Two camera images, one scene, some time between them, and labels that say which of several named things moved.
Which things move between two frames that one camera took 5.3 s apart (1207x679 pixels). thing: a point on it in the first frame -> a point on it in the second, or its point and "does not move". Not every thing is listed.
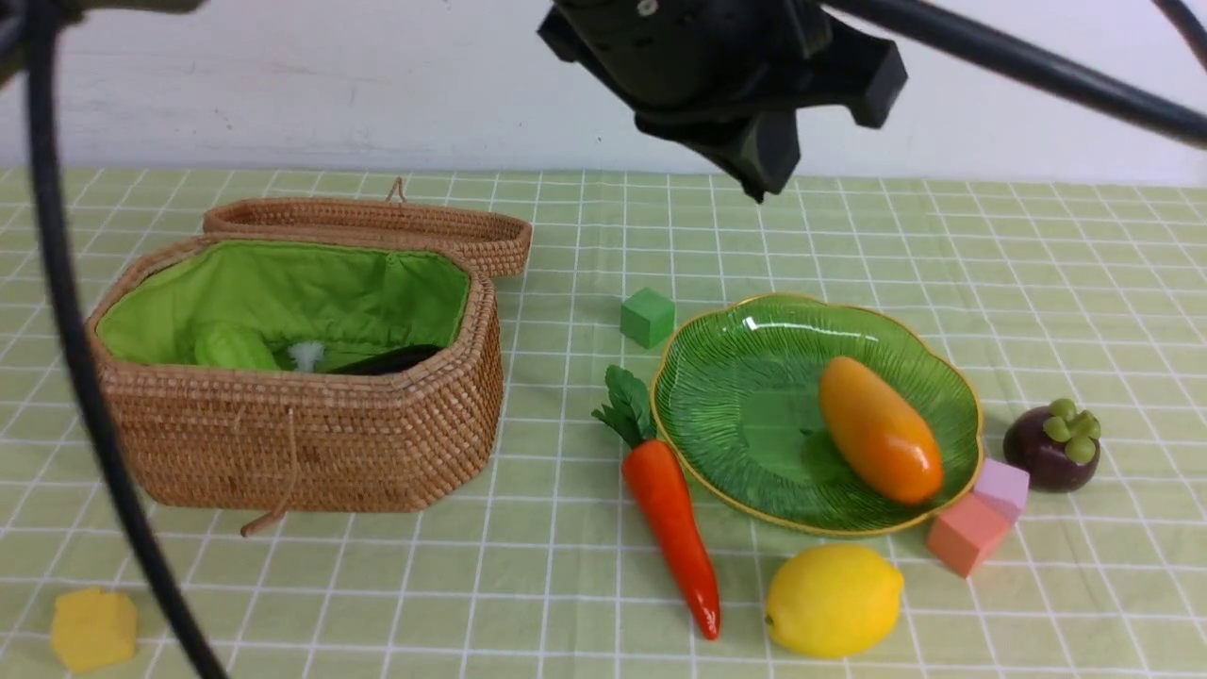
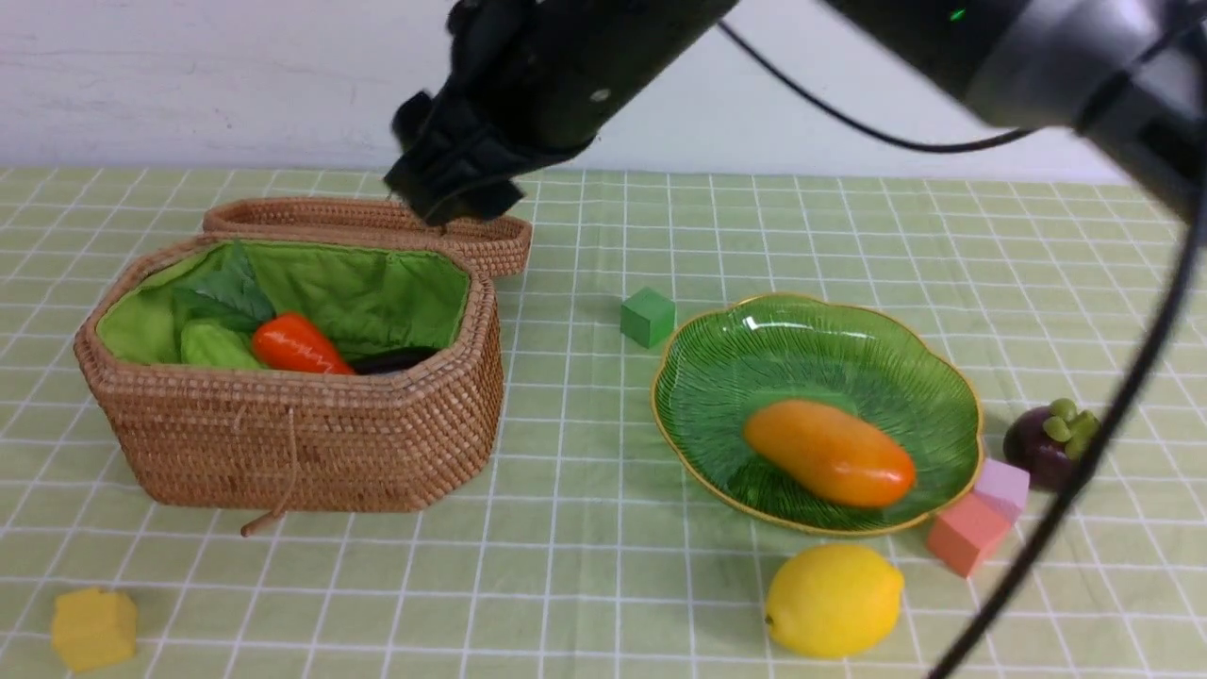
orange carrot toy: x=653 y=479 -> x=286 y=341
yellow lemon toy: x=834 y=601 does not move
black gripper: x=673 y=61 -> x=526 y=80
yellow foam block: x=92 y=628 does not move
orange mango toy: x=881 y=436 -> x=831 y=452
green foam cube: x=648 y=318 does not move
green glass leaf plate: x=735 y=395 does not move
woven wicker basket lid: x=502 y=241 does not move
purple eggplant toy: x=389 y=362 does not move
